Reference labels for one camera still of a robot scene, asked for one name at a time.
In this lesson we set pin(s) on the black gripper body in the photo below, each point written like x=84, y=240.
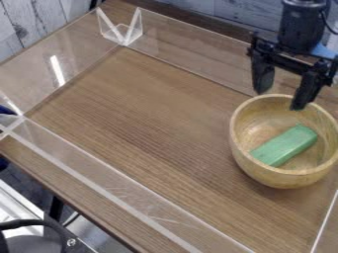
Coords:
x=295, y=49

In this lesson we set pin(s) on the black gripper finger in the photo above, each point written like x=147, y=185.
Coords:
x=263, y=73
x=311, y=83

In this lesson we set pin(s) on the green rectangular block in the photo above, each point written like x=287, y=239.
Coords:
x=282, y=147

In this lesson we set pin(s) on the brown wooden bowl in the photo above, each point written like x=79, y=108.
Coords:
x=263, y=117

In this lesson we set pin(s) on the blue object at left edge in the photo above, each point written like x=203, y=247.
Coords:
x=7, y=111

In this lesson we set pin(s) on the black table leg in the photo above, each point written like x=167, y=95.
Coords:
x=56, y=209

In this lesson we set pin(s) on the clear acrylic barrier wall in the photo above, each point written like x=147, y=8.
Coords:
x=124, y=98

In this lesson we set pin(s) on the black metal base plate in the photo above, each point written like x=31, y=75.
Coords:
x=57, y=242

